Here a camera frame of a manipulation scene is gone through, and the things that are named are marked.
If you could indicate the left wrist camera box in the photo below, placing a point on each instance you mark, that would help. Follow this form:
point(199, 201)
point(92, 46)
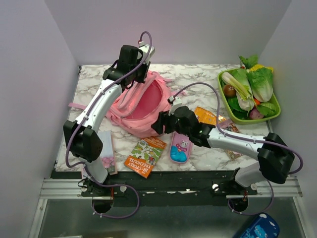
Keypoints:
point(145, 52)

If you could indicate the orange card packet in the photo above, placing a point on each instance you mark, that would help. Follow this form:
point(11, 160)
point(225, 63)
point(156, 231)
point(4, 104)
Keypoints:
point(205, 116)

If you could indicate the purple pink radish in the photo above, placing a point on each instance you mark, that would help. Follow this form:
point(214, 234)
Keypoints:
point(255, 114)

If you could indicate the blue dinosaur pencil case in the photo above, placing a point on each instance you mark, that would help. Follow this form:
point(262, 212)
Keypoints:
point(259, 226)

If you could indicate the green lettuce head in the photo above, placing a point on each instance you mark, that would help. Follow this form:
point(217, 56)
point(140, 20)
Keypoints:
point(261, 82)

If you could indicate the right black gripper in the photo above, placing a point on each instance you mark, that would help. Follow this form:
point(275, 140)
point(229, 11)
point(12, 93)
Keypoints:
point(163, 119)

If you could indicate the brown illustrated notebook packet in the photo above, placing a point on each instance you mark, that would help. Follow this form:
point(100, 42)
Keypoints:
point(230, 126)

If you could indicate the orange Treehouse book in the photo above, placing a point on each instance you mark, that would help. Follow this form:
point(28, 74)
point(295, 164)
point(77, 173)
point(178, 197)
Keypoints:
point(144, 155)

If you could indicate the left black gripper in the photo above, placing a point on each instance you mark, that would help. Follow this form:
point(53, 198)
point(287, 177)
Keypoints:
point(140, 79)

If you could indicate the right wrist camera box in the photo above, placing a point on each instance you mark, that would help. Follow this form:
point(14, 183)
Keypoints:
point(175, 103)

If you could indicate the brown round fruit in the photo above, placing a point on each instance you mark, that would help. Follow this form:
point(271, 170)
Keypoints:
point(229, 91)

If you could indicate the pink student backpack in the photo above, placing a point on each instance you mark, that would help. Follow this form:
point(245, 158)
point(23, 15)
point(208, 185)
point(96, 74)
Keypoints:
point(135, 110)

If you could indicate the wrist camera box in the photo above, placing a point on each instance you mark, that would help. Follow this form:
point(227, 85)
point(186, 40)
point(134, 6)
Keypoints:
point(175, 103)
point(145, 52)

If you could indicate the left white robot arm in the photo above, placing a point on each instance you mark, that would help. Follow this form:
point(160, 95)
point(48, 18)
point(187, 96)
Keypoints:
point(81, 135)

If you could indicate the green vegetable tray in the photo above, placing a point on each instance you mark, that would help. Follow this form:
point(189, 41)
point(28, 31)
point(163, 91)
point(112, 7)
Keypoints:
point(270, 109)

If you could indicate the pink cat pencil case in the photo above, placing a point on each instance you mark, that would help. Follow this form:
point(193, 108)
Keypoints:
point(180, 149)

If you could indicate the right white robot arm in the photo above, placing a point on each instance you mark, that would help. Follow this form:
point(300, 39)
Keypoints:
point(274, 159)

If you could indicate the black mounting rail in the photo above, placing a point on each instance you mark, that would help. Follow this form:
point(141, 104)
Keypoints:
point(159, 189)

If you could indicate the Designer Fate flower book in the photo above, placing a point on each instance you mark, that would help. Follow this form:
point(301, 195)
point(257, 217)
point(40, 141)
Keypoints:
point(105, 164)

